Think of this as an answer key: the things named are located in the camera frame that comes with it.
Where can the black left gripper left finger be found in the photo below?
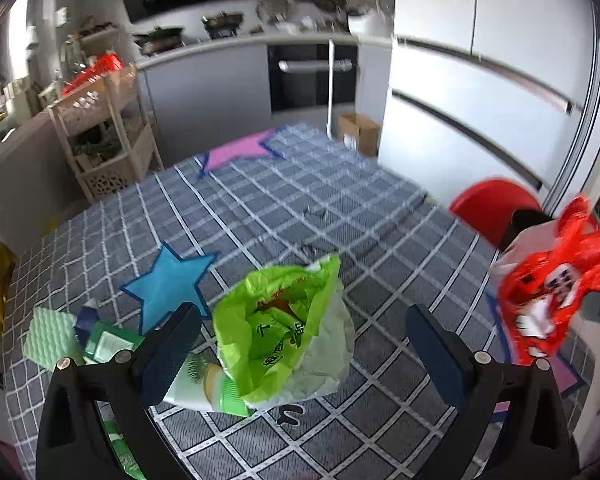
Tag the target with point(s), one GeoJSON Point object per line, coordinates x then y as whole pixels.
{"type": "Point", "coordinates": [162, 353]}

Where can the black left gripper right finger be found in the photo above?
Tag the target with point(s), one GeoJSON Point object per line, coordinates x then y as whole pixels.
{"type": "Point", "coordinates": [448, 361]}

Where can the red snack wrapper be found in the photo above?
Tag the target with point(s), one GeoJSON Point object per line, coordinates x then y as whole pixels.
{"type": "Point", "coordinates": [542, 278]}

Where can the green plastic snack bag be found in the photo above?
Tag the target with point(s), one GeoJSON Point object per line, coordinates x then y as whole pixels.
{"type": "Point", "coordinates": [284, 334]}

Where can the red trash bin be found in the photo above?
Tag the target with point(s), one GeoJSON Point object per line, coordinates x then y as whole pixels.
{"type": "Point", "coordinates": [499, 210]}

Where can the grey kitchen counter cabinet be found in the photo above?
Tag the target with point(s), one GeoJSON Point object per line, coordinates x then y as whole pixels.
{"type": "Point", "coordinates": [205, 95]}

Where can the green white food pouch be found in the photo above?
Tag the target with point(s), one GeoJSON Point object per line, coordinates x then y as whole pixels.
{"type": "Point", "coordinates": [203, 386]}

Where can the green white small packet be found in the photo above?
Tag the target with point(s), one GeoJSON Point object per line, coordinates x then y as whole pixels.
{"type": "Point", "coordinates": [106, 340]}

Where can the green foam sheet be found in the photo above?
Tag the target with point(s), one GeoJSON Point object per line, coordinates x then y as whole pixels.
{"type": "Point", "coordinates": [51, 337]}

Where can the grey checked tablecloth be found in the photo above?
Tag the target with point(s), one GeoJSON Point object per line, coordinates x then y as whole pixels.
{"type": "Point", "coordinates": [396, 246]}

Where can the beige plastic storage rack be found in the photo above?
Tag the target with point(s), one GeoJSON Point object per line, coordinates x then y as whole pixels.
{"type": "Point", "coordinates": [106, 133]}

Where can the white refrigerator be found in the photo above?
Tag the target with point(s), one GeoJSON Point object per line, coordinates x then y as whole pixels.
{"type": "Point", "coordinates": [483, 89]}

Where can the brown cardboard box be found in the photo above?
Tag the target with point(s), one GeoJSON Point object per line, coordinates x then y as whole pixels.
{"type": "Point", "coordinates": [359, 133]}

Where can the black built-in oven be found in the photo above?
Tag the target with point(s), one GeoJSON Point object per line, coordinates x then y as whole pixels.
{"type": "Point", "coordinates": [312, 75]}

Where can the white stick vacuum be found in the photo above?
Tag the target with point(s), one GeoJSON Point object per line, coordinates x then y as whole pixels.
{"type": "Point", "coordinates": [330, 87]}

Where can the black wok on stove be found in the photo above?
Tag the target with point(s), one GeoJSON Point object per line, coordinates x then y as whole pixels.
{"type": "Point", "coordinates": [159, 40]}

